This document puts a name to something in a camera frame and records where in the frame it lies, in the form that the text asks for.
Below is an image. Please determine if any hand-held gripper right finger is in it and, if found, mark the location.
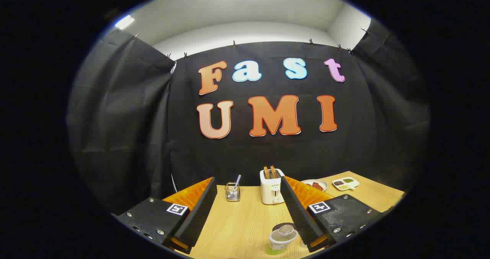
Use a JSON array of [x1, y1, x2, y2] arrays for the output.
[[281, 176, 395, 252]]

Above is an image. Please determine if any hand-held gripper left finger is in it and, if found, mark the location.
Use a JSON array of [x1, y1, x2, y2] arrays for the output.
[[111, 177, 218, 255]]

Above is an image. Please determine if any clear white-label juice bottle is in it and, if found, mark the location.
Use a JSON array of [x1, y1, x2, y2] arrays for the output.
[[267, 225, 298, 256]]

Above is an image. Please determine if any white round plate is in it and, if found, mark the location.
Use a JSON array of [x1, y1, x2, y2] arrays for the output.
[[301, 179, 328, 192]]

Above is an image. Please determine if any white toaster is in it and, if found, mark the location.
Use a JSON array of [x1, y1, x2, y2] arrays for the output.
[[260, 168, 285, 205]]

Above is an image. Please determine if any wooden table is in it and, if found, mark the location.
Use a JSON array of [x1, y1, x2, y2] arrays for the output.
[[174, 171, 405, 259]]

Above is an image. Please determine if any white divided condiment dish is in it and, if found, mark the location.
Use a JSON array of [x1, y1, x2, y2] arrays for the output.
[[332, 177, 360, 191]]

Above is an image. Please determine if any ceiling light panel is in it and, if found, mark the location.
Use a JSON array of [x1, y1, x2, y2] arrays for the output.
[[115, 15, 135, 30]]

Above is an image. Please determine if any metal wire utensil basket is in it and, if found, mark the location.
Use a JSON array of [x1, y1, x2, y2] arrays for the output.
[[225, 182, 241, 202]]

